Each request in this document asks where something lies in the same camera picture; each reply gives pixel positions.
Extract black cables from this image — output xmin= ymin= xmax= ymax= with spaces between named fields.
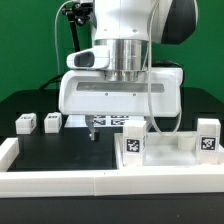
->
xmin=39 ymin=72 xmax=66 ymax=91

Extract white square tabletop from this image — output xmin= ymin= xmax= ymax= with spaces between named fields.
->
xmin=114 ymin=131 xmax=224 ymax=168

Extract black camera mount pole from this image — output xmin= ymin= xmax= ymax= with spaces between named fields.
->
xmin=62 ymin=2 xmax=93 ymax=52

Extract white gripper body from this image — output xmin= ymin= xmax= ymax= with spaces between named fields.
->
xmin=59 ymin=67 xmax=183 ymax=117

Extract white U-shaped fence wall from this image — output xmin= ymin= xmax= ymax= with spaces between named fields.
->
xmin=0 ymin=138 xmax=224 ymax=198

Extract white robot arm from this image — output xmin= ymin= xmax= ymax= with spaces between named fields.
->
xmin=59 ymin=0 xmax=198 ymax=140

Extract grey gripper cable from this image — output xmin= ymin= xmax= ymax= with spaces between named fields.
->
xmin=145 ymin=0 xmax=184 ymax=138

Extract white sheet with fiducial tags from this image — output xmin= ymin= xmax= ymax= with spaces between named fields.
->
xmin=64 ymin=114 xmax=130 ymax=128

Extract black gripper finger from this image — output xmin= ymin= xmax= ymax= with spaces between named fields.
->
xmin=85 ymin=115 xmax=99 ymax=142
xmin=144 ymin=116 xmax=153 ymax=132

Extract white cable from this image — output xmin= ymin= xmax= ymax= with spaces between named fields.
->
xmin=54 ymin=0 xmax=76 ymax=89

